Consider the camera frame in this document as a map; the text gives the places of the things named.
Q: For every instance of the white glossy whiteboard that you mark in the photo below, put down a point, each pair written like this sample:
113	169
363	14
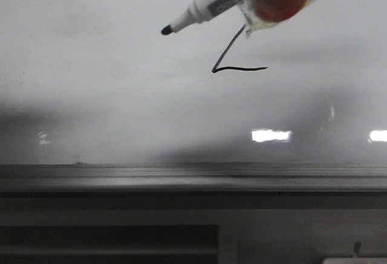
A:
94	81

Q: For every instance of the white box corner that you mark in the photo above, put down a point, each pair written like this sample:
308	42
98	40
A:
355	260

